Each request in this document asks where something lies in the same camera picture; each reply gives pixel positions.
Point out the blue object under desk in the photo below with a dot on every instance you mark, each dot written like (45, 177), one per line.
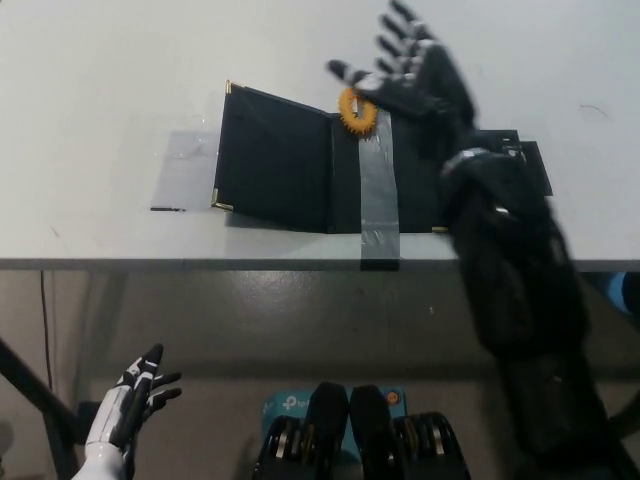
(622, 292)

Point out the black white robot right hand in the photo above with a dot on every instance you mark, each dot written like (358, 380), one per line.
(430, 80)

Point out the teal tp-link box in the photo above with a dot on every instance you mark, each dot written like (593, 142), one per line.
(285, 405)

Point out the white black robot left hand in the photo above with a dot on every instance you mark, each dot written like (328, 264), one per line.
(127, 405)

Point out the black table leg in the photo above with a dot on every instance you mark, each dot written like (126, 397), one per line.
(35, 385)

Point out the clear plastic sheet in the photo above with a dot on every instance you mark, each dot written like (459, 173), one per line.
(185, 170)

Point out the grey duct tape strip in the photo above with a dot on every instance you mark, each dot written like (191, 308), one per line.
(378, 195)

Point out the black USC diary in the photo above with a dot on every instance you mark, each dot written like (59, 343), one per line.
(280, 170)

